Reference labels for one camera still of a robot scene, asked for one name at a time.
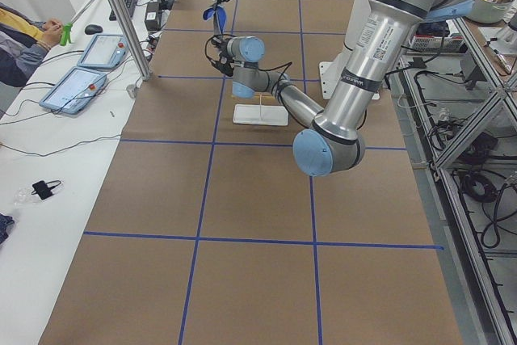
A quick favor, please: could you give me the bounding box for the grey aluminium frame post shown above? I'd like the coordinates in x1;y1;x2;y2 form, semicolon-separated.
108;0;151;81

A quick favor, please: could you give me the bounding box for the black computer mouse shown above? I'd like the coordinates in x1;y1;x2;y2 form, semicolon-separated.
84;24;103;36

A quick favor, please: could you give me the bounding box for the green clamp tool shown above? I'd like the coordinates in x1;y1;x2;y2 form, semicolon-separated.
60;23;73;46

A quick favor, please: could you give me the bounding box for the blue teach pendant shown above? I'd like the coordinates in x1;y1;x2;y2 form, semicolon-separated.
39;66;107;115
77;33;127;69

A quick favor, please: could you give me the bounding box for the blue teach pendant near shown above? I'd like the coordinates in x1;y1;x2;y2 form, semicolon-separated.
39;66;107;115

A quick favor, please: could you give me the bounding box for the black power adapter box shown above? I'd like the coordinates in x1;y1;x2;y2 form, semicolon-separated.
145;1;162;32

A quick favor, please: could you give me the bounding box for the small black cable adapter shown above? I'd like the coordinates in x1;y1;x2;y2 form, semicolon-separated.
32;179;62;200

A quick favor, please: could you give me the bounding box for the wooden rack rod outer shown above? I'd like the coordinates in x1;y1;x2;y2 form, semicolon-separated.
231;94;275;101

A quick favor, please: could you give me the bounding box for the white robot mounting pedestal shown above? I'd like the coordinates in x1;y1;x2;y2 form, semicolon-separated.
318;0;383;101

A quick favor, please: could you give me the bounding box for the person's hand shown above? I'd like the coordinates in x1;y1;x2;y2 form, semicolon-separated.
41;19;63;47

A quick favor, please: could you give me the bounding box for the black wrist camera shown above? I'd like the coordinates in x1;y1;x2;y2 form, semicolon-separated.
209;59;233;78

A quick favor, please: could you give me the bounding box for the steel bowl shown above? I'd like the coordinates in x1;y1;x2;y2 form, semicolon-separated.
466;0;515;24

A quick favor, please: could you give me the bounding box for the grey and blue towel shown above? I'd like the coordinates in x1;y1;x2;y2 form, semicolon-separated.
202;2;227;36

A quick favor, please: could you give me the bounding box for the blue teach pendant far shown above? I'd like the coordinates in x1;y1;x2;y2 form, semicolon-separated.
77;33;127;69

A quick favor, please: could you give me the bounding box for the person's forearm grey sleeve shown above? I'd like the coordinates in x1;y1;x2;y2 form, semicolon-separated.
1;36;48;87

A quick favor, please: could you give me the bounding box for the white towel rack base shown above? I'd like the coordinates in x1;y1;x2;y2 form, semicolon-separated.
233;104;288;126

